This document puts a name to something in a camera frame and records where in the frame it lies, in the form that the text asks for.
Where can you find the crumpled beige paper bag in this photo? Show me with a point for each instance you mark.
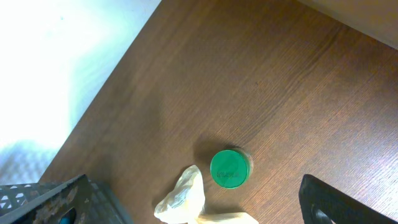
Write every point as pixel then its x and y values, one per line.
pixel 185 203

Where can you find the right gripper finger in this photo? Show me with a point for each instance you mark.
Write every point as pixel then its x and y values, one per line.
pixel 322 203

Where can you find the green lidded jar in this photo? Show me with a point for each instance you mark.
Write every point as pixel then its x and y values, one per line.
pixel 231 168

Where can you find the grey plastic shopping basket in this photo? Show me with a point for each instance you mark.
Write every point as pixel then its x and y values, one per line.
pixel 76 201

